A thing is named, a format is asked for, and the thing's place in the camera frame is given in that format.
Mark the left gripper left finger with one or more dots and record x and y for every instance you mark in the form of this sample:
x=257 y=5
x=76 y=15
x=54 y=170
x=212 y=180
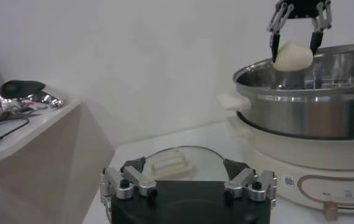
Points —
x=140 y=182

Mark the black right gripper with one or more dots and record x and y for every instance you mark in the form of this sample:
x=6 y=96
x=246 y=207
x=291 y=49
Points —
x=303 y=7

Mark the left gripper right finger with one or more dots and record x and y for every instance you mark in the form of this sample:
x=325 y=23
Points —
x=240 y=181

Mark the white steamed baozi bun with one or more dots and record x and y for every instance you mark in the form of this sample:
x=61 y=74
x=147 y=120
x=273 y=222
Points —
x=292 y=58

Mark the round glass pot lid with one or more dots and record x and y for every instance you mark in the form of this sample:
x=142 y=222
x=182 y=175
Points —
x=204 y=164

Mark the stainless steel steamer basket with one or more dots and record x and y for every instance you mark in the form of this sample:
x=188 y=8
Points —
x=301 y=115

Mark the cream electric cooking pot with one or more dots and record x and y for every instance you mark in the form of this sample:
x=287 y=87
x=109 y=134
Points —
x=286 y=158

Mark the white side table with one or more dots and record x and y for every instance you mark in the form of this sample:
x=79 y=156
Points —
x=42 y=152

